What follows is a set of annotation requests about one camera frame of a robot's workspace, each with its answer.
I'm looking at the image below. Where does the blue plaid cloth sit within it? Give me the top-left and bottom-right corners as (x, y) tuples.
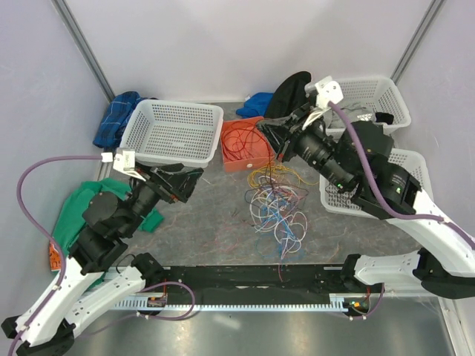
(93, 91), (148, 151)

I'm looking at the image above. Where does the tangled multicolour wire pile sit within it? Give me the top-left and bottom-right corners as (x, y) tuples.
(232, 174), (311, 285)

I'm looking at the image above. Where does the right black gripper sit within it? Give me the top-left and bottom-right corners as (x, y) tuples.
(258, 102), (354, 191)

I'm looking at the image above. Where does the grey adidas garment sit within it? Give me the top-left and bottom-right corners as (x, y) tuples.
(324, 103), (395, 132)

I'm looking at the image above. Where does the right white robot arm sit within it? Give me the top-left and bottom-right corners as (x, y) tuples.
(257, 102), (474, 300)

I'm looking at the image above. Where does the yellow wire bundle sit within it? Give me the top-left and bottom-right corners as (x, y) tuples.
(246, 162), (316, 194)

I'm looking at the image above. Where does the slotted cable duct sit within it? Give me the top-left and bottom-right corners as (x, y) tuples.
(111, 293), (372, 312)

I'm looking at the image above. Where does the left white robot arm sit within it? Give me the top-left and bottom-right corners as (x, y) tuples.
(1, 164), (203, 355)

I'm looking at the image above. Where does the orange square box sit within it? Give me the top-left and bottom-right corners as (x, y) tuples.
(220, 116), (275, 173)

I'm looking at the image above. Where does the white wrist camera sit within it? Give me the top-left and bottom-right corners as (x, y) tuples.
(101, 148), (146, 182)
(302, 76), (344, 131)

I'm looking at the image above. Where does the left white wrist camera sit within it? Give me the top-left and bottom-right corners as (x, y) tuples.
(101, 148), (146, 182)

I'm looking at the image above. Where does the far right white basket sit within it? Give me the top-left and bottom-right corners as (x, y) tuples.
(337, 76), (411, 134)

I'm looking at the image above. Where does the bright blue cloth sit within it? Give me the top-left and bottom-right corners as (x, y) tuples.
(236, 92), (273, 119)

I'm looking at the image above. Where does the left white plastic basket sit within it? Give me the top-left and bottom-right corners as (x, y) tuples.
(119, 99), (223, 168)

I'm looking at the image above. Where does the green shirt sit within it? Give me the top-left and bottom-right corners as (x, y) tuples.
(49, 178), (164, 274)

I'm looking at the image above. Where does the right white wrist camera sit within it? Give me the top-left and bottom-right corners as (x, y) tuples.
(302, 76), (344, 131)

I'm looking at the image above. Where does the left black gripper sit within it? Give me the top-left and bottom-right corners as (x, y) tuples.
(121, 160), (205, 237)

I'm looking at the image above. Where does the near right white basket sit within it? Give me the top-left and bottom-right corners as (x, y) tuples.
(319, 148), (433, 219)

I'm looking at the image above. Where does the black bucket hat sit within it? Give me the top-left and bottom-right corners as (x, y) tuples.
(263, 71), (312, 119)

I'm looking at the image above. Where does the red wire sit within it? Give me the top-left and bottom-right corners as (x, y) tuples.
(222, 122), (272, 162)

